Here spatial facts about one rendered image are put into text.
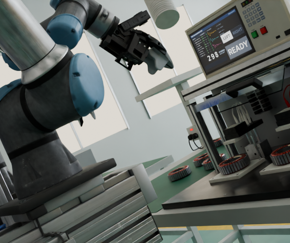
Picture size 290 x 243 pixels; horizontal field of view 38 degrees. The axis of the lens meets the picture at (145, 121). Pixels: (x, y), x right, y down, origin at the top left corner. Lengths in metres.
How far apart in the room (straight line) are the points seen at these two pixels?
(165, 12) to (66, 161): 1.88
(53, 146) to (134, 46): 0.35
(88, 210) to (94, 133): 5.42
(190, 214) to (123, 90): 5.44
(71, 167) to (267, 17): 0.82
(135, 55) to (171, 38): 6.57
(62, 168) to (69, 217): 0.10
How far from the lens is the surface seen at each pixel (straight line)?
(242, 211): 1.23
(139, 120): 6.77
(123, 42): 1.11
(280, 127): 1.40
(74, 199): 0.93
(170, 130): 7.06
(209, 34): 1.60
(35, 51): 0.83
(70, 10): 1.01
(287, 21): 1.41
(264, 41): 1.46
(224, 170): 1.51
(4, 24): 0.82
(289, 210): 1.12
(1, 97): 0.93
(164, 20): 2.72
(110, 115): 6.51
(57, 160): 0.91
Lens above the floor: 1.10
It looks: 1 degrees down
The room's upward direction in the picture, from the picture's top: 24 degrees counter-clockwise
